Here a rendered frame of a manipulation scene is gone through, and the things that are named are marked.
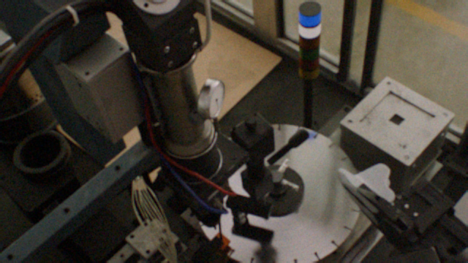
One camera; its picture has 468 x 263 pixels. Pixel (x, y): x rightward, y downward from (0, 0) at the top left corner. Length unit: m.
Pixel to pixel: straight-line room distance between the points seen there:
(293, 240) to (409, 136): 0.38
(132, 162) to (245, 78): 0.58
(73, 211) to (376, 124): 0.67
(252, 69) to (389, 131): 0.48
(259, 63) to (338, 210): 0.63
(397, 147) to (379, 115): 0.10
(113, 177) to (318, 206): 0.39
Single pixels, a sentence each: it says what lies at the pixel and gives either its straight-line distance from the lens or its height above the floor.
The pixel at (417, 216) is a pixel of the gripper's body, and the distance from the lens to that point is 0.80.
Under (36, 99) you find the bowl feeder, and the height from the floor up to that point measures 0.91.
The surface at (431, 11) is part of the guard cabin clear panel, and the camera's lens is 1.27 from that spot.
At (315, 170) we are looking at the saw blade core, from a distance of 1.17.
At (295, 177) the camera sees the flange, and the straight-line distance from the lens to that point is 1.15.
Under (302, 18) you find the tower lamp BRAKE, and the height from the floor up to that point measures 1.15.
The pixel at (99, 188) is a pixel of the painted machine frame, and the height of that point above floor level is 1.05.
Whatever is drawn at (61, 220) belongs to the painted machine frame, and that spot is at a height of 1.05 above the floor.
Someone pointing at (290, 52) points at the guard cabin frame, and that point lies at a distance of 1.64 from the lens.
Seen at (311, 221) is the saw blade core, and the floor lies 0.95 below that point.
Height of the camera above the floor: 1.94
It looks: 53 degrees down
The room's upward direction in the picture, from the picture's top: 8 degrees counter-clockwise
